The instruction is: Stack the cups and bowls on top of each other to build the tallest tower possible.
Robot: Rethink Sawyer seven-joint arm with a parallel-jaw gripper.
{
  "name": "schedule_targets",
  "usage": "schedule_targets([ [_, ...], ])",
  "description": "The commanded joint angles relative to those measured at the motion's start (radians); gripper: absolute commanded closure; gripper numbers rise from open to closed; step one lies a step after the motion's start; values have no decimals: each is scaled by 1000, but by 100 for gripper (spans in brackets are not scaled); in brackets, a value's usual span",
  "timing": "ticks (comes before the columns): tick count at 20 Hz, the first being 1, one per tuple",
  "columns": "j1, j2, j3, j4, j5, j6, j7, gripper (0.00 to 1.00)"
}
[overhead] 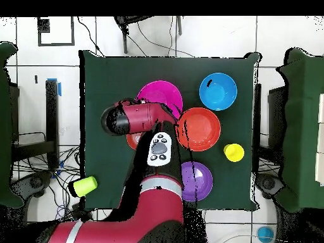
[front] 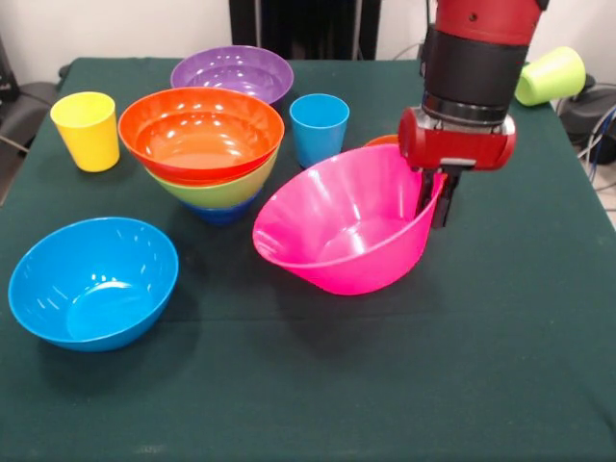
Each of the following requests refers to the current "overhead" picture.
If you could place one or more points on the large light blue bowl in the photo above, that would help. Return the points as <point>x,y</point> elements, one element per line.
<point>219,95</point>

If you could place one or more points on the small orange bowl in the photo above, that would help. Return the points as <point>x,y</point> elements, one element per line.
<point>131,141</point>

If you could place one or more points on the black metal frame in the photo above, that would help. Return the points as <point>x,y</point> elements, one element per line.
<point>52,121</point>

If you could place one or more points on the light blue round object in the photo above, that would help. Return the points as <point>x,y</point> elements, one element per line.
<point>265,234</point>

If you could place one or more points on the green cloth side table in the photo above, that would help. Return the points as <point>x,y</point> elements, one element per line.
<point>5,126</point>
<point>303,114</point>

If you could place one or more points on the purple bowl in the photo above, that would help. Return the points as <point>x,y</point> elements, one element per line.
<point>200,182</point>

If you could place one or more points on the large pink bowl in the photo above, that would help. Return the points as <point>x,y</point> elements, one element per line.
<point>162,92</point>

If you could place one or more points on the yellow cup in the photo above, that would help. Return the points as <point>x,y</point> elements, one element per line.
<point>234,152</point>

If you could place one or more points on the large orange bowl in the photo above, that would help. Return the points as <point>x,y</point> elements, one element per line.
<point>202,129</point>

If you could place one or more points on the dark green table cloth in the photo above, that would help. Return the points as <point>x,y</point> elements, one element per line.
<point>152,65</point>

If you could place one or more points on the black camera tripod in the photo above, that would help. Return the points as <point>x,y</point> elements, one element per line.
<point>125,40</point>

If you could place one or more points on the blue tape strip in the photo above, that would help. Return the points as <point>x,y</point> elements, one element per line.
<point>59,89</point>

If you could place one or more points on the light green cup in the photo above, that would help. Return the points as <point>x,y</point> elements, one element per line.
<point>84,186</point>

